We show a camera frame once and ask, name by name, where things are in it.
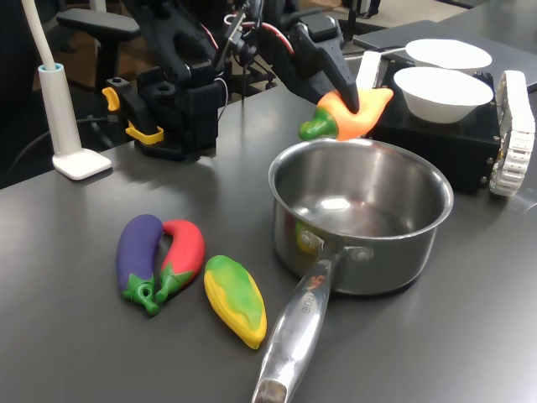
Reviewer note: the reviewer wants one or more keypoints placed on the orange toy carrot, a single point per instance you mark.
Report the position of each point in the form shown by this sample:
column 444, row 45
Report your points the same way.
column 365, row 113

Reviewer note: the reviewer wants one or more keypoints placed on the black office chair star base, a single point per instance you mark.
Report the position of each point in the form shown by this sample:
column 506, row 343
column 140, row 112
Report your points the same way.
column 351, row 17

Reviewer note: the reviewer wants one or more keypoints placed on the grey laptop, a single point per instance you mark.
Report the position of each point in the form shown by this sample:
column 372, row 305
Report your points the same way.
column 377, row 41

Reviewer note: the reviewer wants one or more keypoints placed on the deep white bowl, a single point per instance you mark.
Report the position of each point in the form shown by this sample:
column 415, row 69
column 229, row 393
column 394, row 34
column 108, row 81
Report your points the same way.
column 440, row 96

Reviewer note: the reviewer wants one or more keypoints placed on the black vehicle with white tracks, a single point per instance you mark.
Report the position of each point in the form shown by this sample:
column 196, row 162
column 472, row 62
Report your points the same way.
column 419, row 142

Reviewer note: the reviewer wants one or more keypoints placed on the wide white bowl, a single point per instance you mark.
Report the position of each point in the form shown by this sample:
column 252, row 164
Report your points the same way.
column 449, row 52

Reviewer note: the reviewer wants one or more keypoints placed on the black and yellow table clamp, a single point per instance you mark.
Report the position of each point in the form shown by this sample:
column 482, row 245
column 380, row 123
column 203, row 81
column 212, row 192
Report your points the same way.
column 138, row 113

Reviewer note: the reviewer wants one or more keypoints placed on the red toy chilli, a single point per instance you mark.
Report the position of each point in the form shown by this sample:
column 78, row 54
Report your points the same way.
column 189, row 247

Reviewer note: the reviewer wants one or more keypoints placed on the black office chair with armrest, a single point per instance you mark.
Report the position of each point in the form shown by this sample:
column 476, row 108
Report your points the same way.
column 92, row 21

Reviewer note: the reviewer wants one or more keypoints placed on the yellow green toy corn cob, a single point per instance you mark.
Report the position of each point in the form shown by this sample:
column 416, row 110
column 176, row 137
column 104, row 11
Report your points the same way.
column 235, row 298

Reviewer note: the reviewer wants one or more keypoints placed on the purple toy aubergine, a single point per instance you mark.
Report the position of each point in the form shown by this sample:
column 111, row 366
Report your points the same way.
column 136, row 252

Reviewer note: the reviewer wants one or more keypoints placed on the white post with flat foot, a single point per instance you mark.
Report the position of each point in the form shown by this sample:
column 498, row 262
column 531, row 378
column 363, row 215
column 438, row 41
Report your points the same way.
column 63, row 126

